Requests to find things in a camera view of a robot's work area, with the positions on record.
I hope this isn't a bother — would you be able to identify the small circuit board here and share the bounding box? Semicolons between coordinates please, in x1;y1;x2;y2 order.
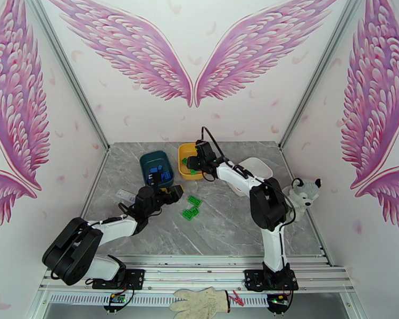
267;293;292;310
103;293;134;312

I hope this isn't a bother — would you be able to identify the red clip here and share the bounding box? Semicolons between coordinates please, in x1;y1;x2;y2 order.
229;289;245;306

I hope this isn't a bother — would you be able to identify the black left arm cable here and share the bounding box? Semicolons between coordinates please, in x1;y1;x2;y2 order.
118;202;137;217

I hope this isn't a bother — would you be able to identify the white slotted cable duct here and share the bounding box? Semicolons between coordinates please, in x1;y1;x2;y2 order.
48;293;270;307

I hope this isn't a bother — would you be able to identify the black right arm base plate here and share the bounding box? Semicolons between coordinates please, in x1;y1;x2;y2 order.
245;270;299;292

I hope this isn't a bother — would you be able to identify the aluminium frame post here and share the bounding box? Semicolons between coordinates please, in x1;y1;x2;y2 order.
23;0;111;151
279;0;370;151

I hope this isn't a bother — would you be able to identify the aluminium rail frame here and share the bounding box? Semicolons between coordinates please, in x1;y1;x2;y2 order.
38;255;355;294

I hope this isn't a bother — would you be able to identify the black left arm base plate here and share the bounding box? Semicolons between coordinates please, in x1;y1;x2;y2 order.
92;268;145;290

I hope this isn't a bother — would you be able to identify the grey husky plush toy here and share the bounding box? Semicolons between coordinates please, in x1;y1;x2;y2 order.
287;177;321;222

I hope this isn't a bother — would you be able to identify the dark blue plastic bin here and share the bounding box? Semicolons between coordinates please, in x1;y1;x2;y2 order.
139;150;176;190

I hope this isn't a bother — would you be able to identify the yellow plastic bin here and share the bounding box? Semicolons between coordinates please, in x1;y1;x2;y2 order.
178;143;207;181

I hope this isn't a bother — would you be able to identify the white work glove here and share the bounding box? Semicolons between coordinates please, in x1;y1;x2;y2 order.
169;287;230;319

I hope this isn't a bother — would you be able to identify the white plastic bin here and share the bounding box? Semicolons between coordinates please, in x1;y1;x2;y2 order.
227;157;273;197

